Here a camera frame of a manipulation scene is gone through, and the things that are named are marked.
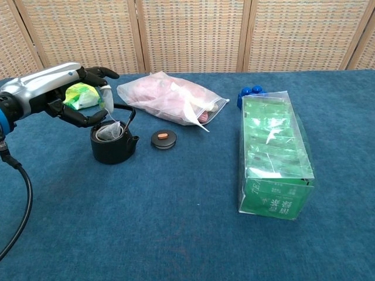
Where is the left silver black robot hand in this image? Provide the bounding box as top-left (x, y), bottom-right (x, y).
top-left (0, 61), bottom-right (120, 128)

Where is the pyramid tea bag with string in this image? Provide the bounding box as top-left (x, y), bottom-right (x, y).
top-left (97, 107), bottom-right (122, 142)

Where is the pink cloth in zip bag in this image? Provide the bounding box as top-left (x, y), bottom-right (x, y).
top-left (116, 71), bottom-right (230, 133)

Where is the black teapot lid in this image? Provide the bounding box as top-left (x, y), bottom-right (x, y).
top-left (150, 129), bottom-right (178, 151)

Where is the yellow green snack packet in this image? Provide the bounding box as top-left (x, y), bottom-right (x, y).
top-left (63, 83), bottom-right (104, 111)

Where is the woven wooden folding screen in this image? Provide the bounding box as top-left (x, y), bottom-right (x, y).
top-left (0, 0), bottom-right (375, 79)

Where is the blue carpet table mat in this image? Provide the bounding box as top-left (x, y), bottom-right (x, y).
top-left (0, 69), bottom-right (375, 281)

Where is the blue toy brick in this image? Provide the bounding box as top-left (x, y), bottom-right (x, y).
top-left (236, 85), bottom-right (268, 111)

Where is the clear box of green sachets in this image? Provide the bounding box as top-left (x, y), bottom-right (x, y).
top-left (237, 90), bottom-right (316, 221)

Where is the black teapot with handle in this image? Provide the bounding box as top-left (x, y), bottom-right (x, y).
top-left (90, 104), bottom-right (140, 165)

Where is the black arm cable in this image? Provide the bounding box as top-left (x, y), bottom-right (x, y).
top-left (0, 152), bottom-right (33, 261)

